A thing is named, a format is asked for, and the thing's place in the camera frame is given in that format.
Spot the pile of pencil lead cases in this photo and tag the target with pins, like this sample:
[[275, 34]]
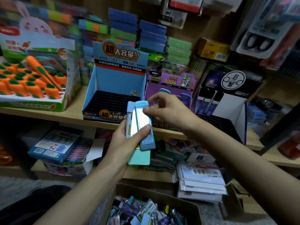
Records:
[[145, 213]]

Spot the person's left forearm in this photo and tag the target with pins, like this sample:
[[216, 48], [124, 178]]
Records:
[[79, 199]]

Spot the blue display box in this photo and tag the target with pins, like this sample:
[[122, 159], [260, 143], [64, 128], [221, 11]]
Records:
[[112, 77]]

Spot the person's right hand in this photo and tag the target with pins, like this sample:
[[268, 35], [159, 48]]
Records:
[[173, 112]]

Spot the brown cardboard box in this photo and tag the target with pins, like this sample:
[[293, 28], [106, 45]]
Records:
[[154, 192]]

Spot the person's left hand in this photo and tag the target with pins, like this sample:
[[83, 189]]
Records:
[[122, 147]]

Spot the stack of white packets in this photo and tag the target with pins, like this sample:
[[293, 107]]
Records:
[[201, 180]]

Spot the person's right forearm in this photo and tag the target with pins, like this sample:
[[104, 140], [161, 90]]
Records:
[[248, 171]]

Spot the purple display box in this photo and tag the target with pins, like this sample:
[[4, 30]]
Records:
[[161, 82]]

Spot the hanging white blister package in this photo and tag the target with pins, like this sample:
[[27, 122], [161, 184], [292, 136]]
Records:
[[267, 30]]

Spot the black and white display box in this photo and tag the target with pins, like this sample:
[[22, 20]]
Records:
[[229, 105]]

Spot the stack of blue packets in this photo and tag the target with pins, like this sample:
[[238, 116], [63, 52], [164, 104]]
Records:
[[136, 30]]

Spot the yellow carton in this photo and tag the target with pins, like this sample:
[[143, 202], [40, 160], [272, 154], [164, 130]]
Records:
[[213, 49]]

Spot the orange carrot pen display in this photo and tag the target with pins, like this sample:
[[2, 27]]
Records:
[[33, 77]]

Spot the stack of green packets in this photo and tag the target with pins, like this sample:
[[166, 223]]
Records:
[[179, 51]]

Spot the wooden shelf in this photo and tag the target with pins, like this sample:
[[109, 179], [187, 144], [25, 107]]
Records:
[[70, 115]]

